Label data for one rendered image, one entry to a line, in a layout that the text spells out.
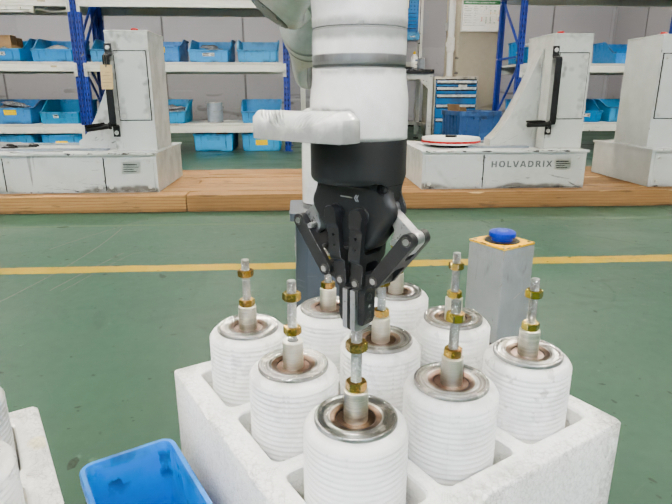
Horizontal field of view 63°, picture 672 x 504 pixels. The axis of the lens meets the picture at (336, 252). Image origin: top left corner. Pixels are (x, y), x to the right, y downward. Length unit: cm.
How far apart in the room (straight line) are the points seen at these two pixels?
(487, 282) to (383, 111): 51
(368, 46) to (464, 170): 236
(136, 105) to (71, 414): 190
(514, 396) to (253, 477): 28
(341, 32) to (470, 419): 36
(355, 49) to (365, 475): 34
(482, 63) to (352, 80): 668
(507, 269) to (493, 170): 195
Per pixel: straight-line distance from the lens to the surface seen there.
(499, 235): 86
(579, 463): 68
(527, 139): 301
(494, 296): 87
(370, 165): 40
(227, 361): 68
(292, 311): 57
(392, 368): 63
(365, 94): 40
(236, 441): 62
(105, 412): 107
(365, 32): 40
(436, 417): 55
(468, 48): 703
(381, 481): 50
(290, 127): 38
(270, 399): 58
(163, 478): 77
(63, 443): 101
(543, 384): 63
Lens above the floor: 53
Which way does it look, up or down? 16 degrees down
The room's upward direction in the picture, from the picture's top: straight up
